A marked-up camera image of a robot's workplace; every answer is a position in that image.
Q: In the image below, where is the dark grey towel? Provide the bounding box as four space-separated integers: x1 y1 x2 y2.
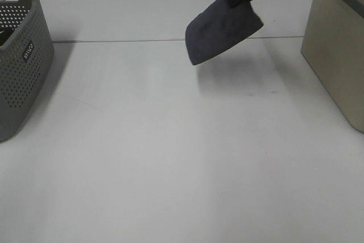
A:
185 0 263 65

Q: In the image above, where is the beige plastic storage bin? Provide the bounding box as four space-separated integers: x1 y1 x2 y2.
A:
301 0 363 131

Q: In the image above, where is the grey perforated plastic basket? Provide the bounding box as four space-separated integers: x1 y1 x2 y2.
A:
1 0 54 141

